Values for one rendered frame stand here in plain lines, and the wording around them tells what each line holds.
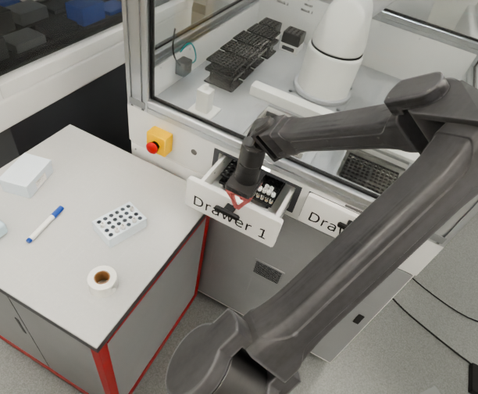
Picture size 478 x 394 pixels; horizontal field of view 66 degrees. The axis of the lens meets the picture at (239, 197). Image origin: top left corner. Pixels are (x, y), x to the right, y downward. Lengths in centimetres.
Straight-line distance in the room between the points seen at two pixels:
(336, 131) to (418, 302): 177
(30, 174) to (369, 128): 99
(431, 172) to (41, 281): 92
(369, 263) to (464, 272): 223
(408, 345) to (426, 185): 176
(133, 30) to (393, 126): 80
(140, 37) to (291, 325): 92
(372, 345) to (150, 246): 128
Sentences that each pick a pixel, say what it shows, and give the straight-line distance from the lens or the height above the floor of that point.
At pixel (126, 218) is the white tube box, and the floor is 80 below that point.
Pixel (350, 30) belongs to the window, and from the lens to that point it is 88.
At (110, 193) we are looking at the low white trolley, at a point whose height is 76.
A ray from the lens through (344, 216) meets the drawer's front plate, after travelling 109.
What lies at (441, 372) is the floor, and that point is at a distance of 215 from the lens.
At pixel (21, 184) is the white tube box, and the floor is 81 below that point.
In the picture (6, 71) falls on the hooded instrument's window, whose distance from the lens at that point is 141.
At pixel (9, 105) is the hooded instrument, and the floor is 88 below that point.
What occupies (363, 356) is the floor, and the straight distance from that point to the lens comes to 197.
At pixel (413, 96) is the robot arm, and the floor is 146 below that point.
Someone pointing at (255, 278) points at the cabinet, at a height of 39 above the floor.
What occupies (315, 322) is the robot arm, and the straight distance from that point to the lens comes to 38.
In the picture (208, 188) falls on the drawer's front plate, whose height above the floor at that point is 93.
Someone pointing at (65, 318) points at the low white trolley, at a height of 76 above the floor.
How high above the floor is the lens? 165
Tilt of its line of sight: 46 degrees down
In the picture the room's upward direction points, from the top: 14 degrees clockwise
